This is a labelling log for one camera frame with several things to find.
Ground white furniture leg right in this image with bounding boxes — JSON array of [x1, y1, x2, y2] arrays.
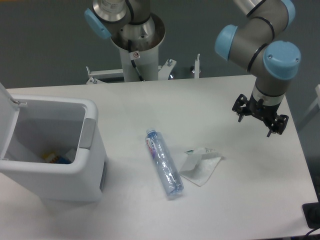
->
[[296, 84, 320, 132]]

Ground black pedestal cable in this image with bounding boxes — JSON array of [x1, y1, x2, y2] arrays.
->
[[127, 39, 145, 82]]

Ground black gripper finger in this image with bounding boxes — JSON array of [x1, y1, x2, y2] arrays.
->
[[232, 94, 250, 123], [265, 114, 289, 137]]

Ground white metal base frame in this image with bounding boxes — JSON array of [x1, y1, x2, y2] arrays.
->
[[86, 53, 201, 85]]

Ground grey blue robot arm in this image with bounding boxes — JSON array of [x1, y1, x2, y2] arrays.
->
[[84, 0, 301, 135]]

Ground white plastic wrapper bag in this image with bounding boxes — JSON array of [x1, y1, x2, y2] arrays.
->
[[179, 147, 223, 187]]

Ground yellow trash in can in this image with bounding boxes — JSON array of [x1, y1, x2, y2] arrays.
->
[[42, 152, 60, 164]]

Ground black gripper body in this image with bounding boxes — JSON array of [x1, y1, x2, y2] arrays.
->
[[249, 92, 282, 123]]

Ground black device at table edge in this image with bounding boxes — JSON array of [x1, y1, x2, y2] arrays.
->
[[302, 202, 320, 229]]

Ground clear plastic water bottle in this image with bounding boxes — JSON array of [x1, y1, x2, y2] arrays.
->
[[145, 128, 184, 200]]

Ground white trash can lid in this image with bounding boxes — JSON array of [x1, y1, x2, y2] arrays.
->
[[0, 84, 27, 159]]

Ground white trash can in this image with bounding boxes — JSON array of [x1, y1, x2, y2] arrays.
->
[[0, 94, 108, 202]]

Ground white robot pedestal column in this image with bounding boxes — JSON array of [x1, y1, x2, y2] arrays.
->
[[111, 13, 166, 82]]

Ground blue trash in can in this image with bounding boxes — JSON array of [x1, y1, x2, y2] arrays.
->
[[56, 156, 72, 165]]

